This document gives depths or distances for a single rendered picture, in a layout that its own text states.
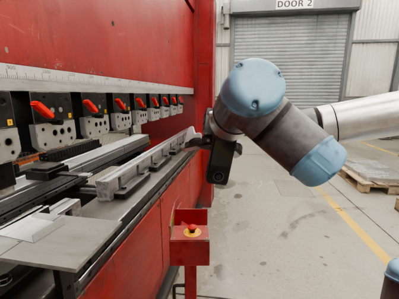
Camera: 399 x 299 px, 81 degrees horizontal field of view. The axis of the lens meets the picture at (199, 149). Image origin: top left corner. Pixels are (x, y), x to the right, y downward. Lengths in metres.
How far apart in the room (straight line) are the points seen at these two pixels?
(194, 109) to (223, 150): 2.19
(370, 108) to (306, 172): 0.19
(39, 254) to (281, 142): 0.54
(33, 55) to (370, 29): 8.69
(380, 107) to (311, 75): 7.76
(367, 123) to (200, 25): 2.38
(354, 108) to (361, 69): 8.32
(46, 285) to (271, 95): 0.68
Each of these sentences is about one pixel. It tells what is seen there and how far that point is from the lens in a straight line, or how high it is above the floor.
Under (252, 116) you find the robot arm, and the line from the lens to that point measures 0.31.
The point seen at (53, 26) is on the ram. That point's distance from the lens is 0.87.
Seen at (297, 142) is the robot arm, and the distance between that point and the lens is 0.32.
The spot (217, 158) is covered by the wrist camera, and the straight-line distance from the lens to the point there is 0.47.
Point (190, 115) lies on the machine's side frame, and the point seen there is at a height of 1.11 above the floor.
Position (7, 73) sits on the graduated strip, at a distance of 0.73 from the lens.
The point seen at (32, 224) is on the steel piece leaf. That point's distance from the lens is 0.77.
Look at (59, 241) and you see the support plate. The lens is 0.66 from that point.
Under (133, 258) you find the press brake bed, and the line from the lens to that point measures 1.15.
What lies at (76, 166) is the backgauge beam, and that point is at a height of 0.97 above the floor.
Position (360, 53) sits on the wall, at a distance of 8.79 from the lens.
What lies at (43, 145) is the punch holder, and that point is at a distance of 0.78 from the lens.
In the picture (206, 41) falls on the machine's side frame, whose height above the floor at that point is 1.87.
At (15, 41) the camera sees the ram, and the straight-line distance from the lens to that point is 0.76.
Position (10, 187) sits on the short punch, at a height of 1.09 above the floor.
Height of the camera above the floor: 1.33
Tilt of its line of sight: 13 degrees down
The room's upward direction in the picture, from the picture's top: straight up
